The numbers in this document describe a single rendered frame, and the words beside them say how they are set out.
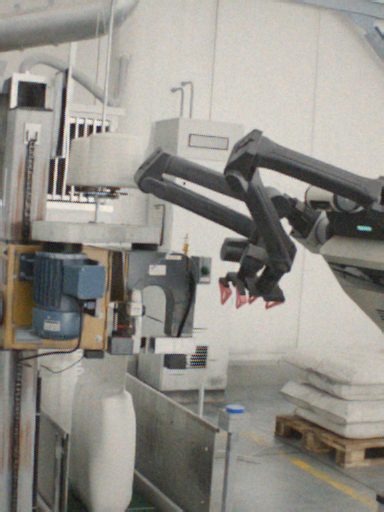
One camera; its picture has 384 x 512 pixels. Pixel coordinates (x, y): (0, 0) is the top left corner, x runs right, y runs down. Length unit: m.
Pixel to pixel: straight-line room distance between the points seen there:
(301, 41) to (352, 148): 1.07
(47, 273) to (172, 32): 4.93
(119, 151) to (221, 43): 4.94
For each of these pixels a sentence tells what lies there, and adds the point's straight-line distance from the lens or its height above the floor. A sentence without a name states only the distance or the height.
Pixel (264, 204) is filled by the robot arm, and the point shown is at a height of 1.50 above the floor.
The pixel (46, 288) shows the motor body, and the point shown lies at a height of 1.23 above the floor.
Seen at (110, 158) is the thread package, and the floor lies 1.61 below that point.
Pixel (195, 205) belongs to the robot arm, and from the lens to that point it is 2.47.
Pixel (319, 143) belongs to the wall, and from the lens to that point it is 7.77.
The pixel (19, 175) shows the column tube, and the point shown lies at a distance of 2.68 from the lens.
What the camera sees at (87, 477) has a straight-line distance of 3.12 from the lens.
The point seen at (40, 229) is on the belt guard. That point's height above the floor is 1.40.
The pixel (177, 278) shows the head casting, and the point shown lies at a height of 1.26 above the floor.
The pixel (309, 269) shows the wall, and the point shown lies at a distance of 7.75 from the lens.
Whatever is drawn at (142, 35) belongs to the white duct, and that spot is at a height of 2.64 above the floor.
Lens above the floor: 1.48
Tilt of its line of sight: 3 degrees down
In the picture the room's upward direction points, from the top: 4 degrees clockwise
